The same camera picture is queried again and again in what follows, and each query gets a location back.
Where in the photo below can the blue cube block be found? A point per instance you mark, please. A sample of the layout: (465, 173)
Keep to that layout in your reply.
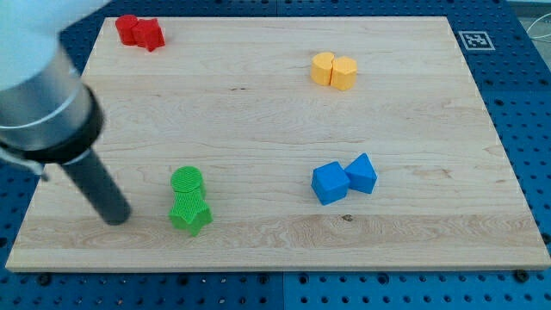
(330, 183)

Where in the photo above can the red cylinder block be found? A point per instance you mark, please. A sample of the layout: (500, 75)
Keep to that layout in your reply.
(124, 25)

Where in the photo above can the light wooden board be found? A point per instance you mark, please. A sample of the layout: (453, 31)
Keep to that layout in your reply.
(234, 98)

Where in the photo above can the yellow heart-shaped block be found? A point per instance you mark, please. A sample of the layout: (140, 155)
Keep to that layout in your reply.
(321, 68)

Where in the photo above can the white fiducial marker tag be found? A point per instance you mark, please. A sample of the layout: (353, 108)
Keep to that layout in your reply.
(476, 40)

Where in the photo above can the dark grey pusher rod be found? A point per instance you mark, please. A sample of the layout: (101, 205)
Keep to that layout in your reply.
(90, 175)

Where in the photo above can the blue triangular prism block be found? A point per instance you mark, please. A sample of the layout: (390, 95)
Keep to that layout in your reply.
(362, 174)

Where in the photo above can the red star block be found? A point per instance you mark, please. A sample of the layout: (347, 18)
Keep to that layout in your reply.
(148, 34)

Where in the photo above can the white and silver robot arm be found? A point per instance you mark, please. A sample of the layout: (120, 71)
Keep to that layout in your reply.
(48, 115)

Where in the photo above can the yellow hexagon block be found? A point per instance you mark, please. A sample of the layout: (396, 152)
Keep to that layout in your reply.
(343, 75)

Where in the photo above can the green cylinder block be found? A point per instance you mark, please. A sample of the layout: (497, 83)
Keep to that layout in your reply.
(188, 179)

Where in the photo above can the green star block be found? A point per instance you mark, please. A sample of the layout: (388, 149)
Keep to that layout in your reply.
(190, 212)

